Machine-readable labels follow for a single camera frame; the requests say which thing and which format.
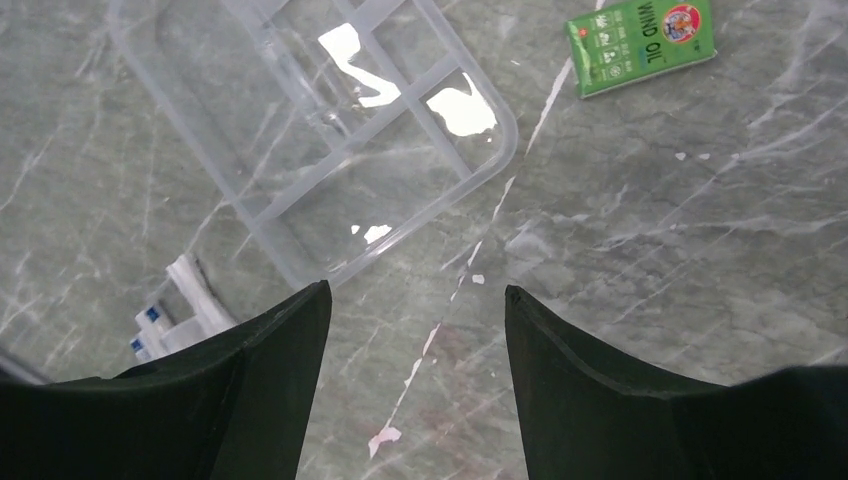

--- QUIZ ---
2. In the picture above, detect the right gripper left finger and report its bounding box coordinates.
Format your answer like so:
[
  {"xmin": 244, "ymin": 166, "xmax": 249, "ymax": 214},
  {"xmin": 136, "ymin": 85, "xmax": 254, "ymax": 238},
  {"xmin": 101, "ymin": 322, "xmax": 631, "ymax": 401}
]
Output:
[{"xmin": 1, "ymin": 281, "xmax": 332, "ymax": 479}]

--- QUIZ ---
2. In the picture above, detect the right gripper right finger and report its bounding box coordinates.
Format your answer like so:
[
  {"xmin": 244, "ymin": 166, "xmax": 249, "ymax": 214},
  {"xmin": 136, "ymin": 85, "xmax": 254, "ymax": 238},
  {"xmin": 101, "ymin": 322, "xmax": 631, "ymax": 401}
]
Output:
[{"xmin": 505, "ymin": 285, "xmax": 847, "ymax": 479}]

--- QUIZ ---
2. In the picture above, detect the small green box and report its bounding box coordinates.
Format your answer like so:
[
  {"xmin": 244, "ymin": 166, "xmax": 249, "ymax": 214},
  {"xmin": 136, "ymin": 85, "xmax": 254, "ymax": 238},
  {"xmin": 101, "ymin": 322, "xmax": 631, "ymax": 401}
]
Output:
[{"xmin": 564, "ymin": 0, "xmax": 717, "ymax": 99}]

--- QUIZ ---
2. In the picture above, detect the white sachet top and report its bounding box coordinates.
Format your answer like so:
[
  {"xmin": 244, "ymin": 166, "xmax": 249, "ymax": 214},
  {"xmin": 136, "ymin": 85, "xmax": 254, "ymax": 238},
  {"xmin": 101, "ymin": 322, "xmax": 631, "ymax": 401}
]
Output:
[{"xmin": 166, "ymin": 254, "xmax": 237, "ymax": 336}]

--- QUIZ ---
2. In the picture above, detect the blue printed sachet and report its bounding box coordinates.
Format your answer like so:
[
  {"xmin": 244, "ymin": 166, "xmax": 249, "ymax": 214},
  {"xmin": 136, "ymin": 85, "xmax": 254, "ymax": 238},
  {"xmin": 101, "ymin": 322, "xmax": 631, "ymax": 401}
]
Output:
[{"xmin": 130, "ymin": 335, "xmax": 159, "ymax": 364}]

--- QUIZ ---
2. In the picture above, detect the clear divided organizer tray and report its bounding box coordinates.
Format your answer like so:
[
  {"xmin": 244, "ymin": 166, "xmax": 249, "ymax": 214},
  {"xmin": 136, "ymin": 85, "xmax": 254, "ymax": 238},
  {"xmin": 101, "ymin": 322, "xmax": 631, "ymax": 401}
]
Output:
[{"xmin": 107, "ymin": 1, "xmax": 518, "ymax": 288}]

